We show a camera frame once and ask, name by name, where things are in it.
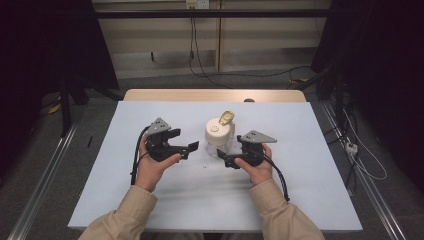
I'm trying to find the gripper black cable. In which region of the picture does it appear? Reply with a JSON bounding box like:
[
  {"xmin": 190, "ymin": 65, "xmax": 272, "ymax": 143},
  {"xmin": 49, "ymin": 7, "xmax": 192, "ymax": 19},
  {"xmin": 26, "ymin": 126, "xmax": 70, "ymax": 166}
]
[
  {"xmin": 130, "ymin": 125, "xmax": 152, "ymax": 186},
  {"xmin": 263, "ymin": 152, "xmax": 291, "ymax": 203}
]

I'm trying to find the person's right hand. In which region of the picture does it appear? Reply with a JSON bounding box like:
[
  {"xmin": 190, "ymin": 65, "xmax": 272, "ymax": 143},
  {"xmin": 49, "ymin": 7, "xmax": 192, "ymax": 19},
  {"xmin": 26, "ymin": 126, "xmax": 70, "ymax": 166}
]
[{"xmin": 234, "ymin": 143, "xmax": 274, "ymax": 187}]

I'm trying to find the aluminium floor rail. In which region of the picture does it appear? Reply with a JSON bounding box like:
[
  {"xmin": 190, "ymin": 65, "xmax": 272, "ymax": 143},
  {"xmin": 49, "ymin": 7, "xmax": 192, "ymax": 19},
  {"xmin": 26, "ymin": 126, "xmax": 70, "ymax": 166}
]
[
  {"xmin": 319, "ymin": 99, "xmax": 408, "ymax": 240},
  {"xmin": 7, "ymin": 121, "xmax": 81, "ymax": 240}
]

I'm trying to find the clear bottle with cream lid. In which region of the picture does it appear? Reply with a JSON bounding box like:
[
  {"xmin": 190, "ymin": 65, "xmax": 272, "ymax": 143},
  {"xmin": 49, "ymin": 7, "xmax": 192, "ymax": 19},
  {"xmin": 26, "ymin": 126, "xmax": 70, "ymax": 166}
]
[{"xmin": 204, "ymin": 110, "xmax": 236, "ymax": 158}]

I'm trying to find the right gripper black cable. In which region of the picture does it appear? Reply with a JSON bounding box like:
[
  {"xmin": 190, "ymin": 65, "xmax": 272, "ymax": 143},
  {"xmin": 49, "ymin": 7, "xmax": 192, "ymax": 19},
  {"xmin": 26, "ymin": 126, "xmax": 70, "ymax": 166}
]
[{"xmin": 263, "ymin": 152, "xmax": 291, "ymax": 203}]

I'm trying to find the long wall shelf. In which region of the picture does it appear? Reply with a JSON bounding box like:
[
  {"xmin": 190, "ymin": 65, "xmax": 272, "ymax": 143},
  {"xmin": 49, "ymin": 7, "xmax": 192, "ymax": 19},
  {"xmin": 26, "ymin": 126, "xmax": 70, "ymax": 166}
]
[{"xmin": 91, "ymin": 0, "xmax": 333, "ymax": 19}]

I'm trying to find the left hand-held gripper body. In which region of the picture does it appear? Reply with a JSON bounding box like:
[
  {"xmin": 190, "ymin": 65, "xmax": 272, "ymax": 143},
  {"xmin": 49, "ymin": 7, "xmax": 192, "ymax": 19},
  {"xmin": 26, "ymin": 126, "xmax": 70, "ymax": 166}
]
[{"xmin": 145, "ymin": 117, "xmax": 184, "ymax": 163}]

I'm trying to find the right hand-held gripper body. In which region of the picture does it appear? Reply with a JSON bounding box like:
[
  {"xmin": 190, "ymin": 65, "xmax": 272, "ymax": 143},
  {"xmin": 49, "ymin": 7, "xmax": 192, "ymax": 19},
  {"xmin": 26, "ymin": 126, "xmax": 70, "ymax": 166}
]
[{"xmin": 237, "ymin": 129, "xmax": 278, "ymax": 168}]

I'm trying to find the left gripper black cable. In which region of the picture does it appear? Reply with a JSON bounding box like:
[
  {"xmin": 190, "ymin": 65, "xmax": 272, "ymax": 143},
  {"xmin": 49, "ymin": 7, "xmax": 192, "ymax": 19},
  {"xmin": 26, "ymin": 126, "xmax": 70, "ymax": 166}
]
[{"xmin": 130, "ymin": 125, "xmax": 152, "ymax": 186}]

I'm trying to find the white power strip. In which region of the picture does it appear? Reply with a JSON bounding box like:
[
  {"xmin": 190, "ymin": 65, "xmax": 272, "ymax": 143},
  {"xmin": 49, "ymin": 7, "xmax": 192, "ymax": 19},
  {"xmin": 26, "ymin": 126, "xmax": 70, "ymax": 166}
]
[{"xmin": 345, "ymin": 141, "xmax": 359, "ymax": 156}]

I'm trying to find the person's left hand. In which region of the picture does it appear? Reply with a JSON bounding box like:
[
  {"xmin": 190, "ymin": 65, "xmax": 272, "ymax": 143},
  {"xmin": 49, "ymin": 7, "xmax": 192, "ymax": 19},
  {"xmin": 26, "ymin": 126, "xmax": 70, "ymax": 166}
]
[{"xmin": 134, "ymin": 135, "xmax": 183, "ymax": 193}]

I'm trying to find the white table cover sheet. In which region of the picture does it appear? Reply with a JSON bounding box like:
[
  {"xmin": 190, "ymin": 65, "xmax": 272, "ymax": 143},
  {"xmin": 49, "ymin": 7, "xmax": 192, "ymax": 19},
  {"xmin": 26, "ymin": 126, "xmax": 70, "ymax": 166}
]
[{"xmin": 67, "ymin": 100, "xmax": 364, "ymax": 233}]

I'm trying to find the black curtain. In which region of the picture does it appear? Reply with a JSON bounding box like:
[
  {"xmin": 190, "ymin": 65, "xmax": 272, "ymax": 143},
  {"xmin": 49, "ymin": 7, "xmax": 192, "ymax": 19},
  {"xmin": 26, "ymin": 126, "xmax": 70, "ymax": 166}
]
[
  {"xmin": 0, "ymin": 0, "xmax": 120, "ymax": 181},
  {"xmin": 311, "ymin": 0, "xmax": 424, "ymax": 188}
]

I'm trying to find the white wall socket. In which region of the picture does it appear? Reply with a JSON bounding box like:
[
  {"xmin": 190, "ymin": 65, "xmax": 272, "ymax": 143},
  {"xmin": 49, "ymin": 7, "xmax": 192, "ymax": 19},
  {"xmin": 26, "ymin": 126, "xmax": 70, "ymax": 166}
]
[{"xmin": 185, "ymin": 0, "xmax": 210, "ymax": 10}]

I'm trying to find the black wall cable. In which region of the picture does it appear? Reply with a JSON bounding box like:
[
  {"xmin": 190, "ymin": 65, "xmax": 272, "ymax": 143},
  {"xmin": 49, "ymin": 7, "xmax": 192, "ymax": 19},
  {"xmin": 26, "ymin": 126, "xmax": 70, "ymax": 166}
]
[
  {"xmin": 188, "ymin": 16, "xmax": 234, "ymax": 89},
  {"xmin": 191, "ymin": 16, "xmax": 313, "ymax": 80}
]

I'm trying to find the white floor cable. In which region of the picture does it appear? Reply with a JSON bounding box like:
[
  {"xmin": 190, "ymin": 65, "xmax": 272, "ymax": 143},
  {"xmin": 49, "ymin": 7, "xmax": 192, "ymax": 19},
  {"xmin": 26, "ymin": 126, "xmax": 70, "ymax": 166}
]
[{"xmin": 342, "ymin": 109, "xmax": 388, "ymax": 182}]

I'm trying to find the wooden table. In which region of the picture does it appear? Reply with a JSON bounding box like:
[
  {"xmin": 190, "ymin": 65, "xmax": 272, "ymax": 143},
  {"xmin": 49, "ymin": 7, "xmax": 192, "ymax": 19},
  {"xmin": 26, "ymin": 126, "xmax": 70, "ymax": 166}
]
[{"xmin": 123, "ymin": 88, "xmax": 307, "ymax": 103}]

